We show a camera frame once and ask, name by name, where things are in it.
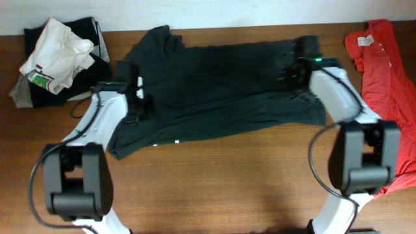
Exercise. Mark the white printed t-shirt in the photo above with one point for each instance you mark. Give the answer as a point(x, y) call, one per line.
point(59, 55)

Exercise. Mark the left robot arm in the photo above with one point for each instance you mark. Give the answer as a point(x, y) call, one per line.
point(78, 184)

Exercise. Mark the dark green t-shirt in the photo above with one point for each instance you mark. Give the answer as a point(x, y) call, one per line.
point(200, 93)

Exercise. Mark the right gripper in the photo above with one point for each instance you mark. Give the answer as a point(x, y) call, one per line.
point(282, 80)

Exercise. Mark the red t-shirt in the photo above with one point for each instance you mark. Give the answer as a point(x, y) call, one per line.
point(387, 91)

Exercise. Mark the grey folded garment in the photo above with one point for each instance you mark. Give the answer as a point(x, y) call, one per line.
point(22, 96)

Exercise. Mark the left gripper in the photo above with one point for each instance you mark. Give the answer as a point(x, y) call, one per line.
point(151, 99)

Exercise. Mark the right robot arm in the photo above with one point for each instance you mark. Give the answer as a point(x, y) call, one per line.
point(364, 156)

